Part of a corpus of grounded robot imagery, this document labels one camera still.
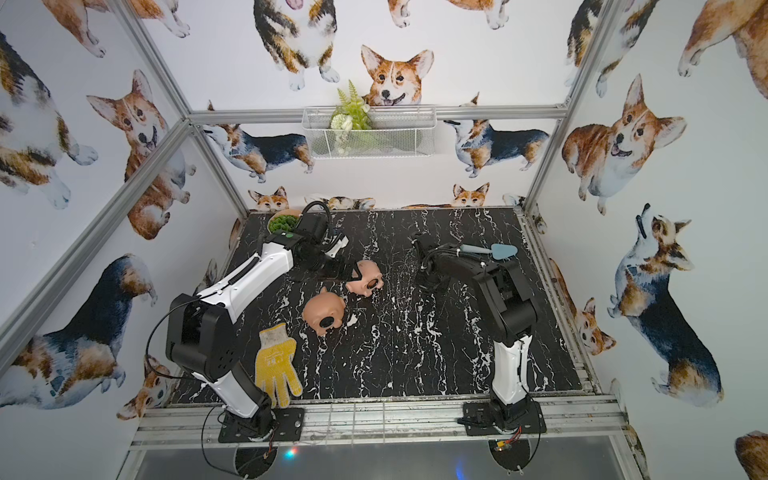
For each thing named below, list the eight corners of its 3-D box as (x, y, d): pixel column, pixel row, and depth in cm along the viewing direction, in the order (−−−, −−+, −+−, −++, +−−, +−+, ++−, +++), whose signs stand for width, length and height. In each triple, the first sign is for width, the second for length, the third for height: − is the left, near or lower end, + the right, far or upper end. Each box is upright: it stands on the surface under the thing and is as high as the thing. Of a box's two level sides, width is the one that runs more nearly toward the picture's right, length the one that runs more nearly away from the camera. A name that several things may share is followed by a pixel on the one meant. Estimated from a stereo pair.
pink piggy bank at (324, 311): (305, 323, 93) (297, 309, 86) (329, 299, 98) (323, 284, 91) (328, 341, 89) (322, 329, 82) (352, 315, 95) (347, 302, 88)
